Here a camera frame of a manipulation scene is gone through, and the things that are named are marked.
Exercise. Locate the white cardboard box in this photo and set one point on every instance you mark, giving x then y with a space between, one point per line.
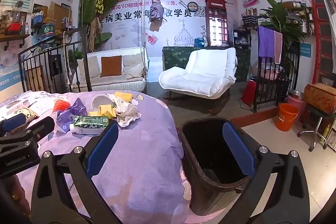
15 105

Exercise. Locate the black hanging bag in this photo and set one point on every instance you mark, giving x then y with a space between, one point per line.
55 64

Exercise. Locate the green floral counter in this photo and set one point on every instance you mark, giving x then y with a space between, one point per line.
174 58

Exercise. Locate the steel basin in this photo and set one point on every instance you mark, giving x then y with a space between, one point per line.
296 95

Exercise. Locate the brown cushion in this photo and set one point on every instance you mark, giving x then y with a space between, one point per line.
111 66

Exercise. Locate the purple plastic wrapper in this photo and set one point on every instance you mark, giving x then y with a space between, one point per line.
69 115

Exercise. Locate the yellow bottle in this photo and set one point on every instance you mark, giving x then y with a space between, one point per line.
326 132

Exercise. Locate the wooden wall shelf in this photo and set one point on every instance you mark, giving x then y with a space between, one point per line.
13 37

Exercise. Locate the purple towel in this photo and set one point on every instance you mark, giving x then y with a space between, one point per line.
265 41

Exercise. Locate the orange bucket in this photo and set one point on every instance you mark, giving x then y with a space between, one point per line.
288 119

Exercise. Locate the pink bucket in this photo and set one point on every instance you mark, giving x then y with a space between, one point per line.
298 106

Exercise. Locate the white wicker swing sofa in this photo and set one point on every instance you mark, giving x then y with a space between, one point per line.
115 83

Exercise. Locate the black iron bed frame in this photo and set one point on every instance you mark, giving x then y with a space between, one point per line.
86 56

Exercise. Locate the purple floral blanket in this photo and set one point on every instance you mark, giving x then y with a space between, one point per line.
144 155

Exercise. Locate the green potted plant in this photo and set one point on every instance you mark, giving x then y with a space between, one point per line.
286 19

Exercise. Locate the pink towel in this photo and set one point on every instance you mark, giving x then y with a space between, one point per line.
277 48

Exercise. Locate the brown wooden board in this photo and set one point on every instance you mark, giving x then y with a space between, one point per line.
34 78

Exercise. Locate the red orange snack packet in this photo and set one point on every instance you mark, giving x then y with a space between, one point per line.
61 106

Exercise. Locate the white padded armchair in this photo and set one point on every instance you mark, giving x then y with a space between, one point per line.
199 74

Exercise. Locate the bottle wall shelf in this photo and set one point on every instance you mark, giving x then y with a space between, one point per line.
250 18

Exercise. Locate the red phone booth cabinet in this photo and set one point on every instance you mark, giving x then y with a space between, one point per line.
215 24

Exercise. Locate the pink wash basin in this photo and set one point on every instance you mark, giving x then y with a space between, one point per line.
271 75

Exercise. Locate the orange patterned case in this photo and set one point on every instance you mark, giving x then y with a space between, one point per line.
320 98

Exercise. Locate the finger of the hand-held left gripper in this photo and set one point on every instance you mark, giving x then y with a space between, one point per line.
13 120
39 127

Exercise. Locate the blue basket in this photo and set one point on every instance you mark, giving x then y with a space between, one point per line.
36 20

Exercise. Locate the white wicker basket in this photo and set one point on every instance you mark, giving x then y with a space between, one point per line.
330 136

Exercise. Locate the green tin can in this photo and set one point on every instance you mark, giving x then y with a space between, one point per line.
47 29

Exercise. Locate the person's left hand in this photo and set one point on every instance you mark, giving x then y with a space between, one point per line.
14 197

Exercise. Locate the white tissue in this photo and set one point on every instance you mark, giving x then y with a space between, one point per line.
127 112

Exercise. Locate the pale face wall poster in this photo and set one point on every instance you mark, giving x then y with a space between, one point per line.
8 56

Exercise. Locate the dark brown waste bin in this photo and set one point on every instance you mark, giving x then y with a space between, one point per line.
204 195

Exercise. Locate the wooden wall rack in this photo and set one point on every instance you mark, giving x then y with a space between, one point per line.
302 16

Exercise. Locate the red container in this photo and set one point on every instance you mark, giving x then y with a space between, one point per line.
13 27

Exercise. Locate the black display case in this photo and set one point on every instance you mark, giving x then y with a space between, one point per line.
241 37

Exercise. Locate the blue wall sign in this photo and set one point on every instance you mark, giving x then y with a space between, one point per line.
304 50

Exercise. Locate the beige cushion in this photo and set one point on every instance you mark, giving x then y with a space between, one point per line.
93 66
132 64

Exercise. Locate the red shelf frame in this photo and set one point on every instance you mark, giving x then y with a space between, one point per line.
313 29

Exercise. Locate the green drink carton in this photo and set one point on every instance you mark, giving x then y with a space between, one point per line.
92 123

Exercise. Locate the chrome base stool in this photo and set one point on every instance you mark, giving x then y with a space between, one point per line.
316 121

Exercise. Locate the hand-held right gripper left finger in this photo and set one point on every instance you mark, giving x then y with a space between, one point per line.
103 145

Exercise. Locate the blue bag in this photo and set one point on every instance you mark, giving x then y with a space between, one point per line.
199 41

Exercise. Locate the red bag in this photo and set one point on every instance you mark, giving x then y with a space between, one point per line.
249 92

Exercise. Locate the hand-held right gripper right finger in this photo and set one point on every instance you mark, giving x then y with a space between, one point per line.
237 145

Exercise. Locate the black iron rack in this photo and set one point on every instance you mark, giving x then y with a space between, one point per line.
262 90

